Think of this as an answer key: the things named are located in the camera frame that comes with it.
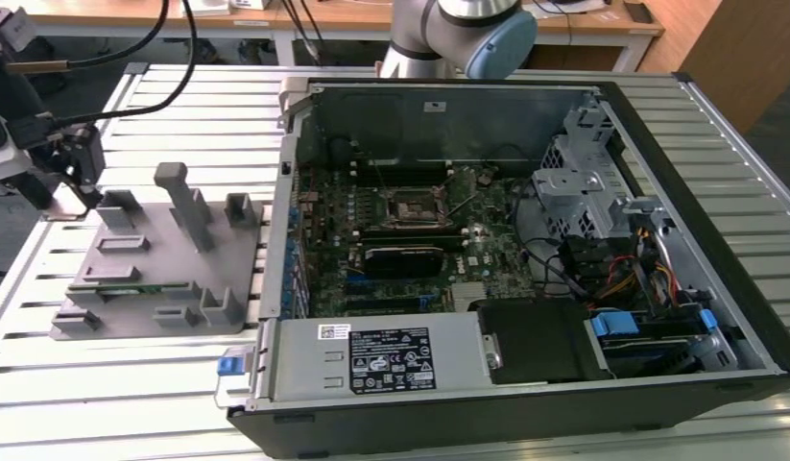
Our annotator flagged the black open PC case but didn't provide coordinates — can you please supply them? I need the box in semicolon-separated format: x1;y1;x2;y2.
224;71;790;460

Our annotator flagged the blue case latch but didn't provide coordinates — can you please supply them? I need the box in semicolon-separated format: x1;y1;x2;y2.
218;346;250;376

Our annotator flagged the red yellow wire bundle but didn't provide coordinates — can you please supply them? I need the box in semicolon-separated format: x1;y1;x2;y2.
599;229;684;308

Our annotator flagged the metal locking lever wire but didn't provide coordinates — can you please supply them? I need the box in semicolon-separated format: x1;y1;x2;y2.
446;189;478;218

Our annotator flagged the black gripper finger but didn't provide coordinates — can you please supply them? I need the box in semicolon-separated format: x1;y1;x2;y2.
51;123;107;210
14;167;58;213

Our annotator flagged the bronze cable plug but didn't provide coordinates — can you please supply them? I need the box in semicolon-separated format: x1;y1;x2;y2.
3;59;71;75

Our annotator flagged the brown wooden cabinet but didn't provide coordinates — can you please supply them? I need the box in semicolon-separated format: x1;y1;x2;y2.
638;0;790;138

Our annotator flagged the silver chipset heatsink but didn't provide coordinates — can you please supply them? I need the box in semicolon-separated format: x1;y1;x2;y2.
454;281;494;313

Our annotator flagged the hard disk in blue carrier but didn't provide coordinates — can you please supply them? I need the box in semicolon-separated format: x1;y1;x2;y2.
590;309;720;378

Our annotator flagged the metal socket cover frame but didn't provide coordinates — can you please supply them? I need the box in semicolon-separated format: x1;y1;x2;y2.
440;165;480;206

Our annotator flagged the green motherboard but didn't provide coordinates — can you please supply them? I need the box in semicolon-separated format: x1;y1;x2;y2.
290;160;567;321

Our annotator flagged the grey plastic parts rack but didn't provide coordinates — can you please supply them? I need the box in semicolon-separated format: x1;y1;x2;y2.
49;161;268;342

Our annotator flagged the wooden desk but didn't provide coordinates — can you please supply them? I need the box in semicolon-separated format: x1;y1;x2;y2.
22;0;666;63

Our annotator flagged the silver metal drive cage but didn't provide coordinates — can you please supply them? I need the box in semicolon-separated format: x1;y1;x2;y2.
530;108;638;241

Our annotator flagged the grey power supply unit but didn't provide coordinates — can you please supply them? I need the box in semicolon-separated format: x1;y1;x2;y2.
266;316;496;403

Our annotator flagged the grey camera box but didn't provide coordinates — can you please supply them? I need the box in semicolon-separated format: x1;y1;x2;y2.
0;9;33;50

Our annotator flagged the black graphics card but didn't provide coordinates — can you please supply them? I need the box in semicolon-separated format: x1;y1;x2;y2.
362;245;446;280

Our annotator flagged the CPU socket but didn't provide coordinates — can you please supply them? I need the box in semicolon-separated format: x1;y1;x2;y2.
382;185;455;228

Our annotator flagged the black camera cable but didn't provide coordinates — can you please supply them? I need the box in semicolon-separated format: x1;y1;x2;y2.
65;0;174;68
49;0;199;127

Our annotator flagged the black plastic shroud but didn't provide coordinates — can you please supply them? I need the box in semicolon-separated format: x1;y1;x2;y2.
476;296;612;386

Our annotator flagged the black RAM slot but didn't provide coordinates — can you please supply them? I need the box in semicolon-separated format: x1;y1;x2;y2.
352;164;452;173
360;233;464;242
360;229;464;237
352;159;452;167
352;175;452;183
352;170;452;178
360;224;464;232

